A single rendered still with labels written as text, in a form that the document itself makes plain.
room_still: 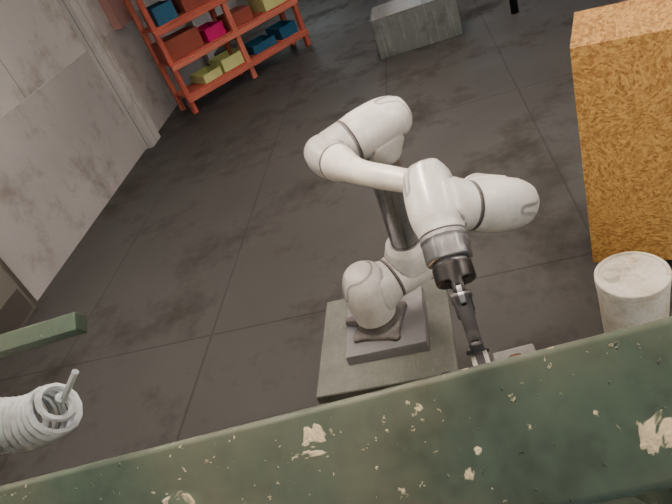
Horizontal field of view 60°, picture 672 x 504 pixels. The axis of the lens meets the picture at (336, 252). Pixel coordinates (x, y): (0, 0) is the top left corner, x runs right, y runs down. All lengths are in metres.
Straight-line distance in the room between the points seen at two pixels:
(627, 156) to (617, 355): 2.52
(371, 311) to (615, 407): 1.61
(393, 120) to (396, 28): 5.62
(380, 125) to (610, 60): 1.34
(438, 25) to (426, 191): 6.18
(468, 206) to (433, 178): 0.08
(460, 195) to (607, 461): 0.75
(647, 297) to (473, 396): 2.31
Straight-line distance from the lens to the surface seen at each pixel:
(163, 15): 8.07
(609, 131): 2.85
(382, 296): 1.98
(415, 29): 7.22
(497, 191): 1.16
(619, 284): 2.76
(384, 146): 1.62
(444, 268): 1.05
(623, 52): 2.70
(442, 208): 1.07
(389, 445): 0.42
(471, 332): 1.02
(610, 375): 0.43
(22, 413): 0.73
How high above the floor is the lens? 2.23
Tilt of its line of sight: 33 degrees down
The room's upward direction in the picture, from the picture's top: 23 degrees counter-clockwise
